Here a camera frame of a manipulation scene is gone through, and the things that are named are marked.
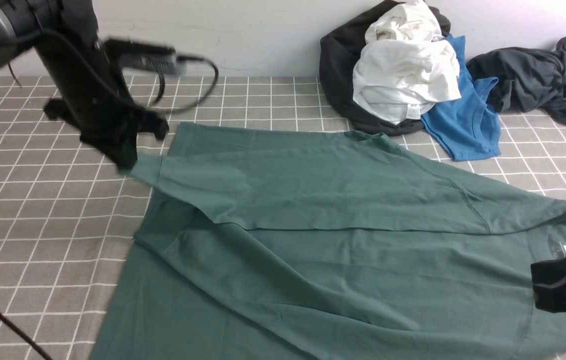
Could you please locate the dark grey crumpled garment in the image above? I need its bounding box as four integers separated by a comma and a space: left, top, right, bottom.
466, 36, 566, 126

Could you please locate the black garment under pile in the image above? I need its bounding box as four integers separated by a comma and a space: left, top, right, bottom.
319, 0, 452, 137

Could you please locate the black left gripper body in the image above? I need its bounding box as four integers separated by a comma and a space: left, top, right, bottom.
43, 98, 169, 170

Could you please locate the blue shirt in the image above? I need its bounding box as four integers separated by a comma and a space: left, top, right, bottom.
421, 35, 501, 162

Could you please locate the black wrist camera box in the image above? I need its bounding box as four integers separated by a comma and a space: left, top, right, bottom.
102, 38, 184, 76

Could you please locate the black camera cable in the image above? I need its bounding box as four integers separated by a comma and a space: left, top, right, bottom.
128, 55, 220, 115

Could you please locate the green long-sleeved shirt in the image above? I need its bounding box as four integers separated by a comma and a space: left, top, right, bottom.
90, 123, 566, 360

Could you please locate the white crumpled shirt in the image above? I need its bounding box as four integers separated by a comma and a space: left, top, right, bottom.
353, 0, 461, 125

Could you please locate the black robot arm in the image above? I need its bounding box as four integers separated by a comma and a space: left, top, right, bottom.
0, 0, 566, 313

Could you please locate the grey checkered tablecloth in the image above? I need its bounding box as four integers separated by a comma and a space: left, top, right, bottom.
0, 75, 566, 360

